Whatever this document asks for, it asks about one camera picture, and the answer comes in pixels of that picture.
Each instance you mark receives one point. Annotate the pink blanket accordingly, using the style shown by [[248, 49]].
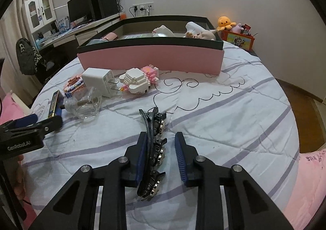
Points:
[[308, 189]]

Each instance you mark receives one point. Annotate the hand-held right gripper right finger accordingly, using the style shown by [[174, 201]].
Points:
[[181, 161]]

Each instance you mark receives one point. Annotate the pink cardboard box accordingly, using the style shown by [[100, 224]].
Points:
[[152, 58]]

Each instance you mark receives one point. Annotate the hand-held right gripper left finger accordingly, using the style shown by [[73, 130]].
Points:
[[141, 161]]

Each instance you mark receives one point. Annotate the white cylindrical toy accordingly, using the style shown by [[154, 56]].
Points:
[[194, 27]]

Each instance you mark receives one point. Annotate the grey patterned jacket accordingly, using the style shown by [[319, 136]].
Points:
[[26, 56]]

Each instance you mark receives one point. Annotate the black hair clip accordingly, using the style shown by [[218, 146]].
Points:
[[152, 143]]

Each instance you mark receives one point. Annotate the white desk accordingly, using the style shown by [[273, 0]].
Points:
[[84, 30]]

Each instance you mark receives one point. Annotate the black computer monitor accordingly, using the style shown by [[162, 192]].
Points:
[[77, 8]]

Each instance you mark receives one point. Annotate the person's left hand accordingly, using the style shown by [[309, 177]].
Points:
[[20, 176]]

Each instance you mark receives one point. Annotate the pink plush toy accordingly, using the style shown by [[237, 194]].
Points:
[[236, 28]]

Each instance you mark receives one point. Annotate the beige doll figurine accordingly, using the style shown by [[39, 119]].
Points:
[[206, 35]]

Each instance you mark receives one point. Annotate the orange container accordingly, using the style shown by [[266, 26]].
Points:
[[123, 15]]

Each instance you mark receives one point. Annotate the white glass-door cabinet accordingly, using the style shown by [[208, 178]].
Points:
[[38, 13]]

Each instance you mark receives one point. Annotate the white pink block toy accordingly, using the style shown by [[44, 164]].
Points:
[[136, 79]]

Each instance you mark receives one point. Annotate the pink bed cover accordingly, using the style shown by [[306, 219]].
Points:
[[12, 105]]

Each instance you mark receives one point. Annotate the white round-headed figurine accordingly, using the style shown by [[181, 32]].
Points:
[[164, 32]]

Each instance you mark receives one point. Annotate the black office chair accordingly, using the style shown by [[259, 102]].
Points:
[[48, 67]]

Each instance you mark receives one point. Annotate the red toy box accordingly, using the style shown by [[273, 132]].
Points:
[[238, 40]]

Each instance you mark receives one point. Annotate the orange octopus plush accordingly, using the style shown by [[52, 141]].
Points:
[[225, 22]]

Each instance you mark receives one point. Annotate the clear box green label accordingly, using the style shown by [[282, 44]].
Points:
[[135, 37]]

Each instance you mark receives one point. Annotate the colourful block toy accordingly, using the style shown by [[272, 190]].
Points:
[[73, 87]]

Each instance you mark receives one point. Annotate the rose gold cup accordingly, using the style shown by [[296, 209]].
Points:
[[109, 36]]

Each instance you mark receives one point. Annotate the blue gold narrow box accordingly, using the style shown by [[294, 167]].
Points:
[[54, 102]]

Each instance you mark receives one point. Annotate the clear glass bottle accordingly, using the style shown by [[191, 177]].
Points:
[[84, 106]]

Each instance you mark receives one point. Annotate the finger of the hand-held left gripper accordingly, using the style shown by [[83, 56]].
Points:
[[51, 124], [26, 119]]

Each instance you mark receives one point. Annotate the white wall outlet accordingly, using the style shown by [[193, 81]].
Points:
[[142, 6]]

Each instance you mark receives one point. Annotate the black computer tower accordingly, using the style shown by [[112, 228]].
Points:
[[104, 2]]

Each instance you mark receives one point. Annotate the blue white box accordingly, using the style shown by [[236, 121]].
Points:
[[63, 23]]

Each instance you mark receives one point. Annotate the striped white quilt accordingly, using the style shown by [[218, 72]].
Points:
[[216, 123]]

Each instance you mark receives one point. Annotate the white wall charger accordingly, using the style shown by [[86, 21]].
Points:
[[98, 79]]

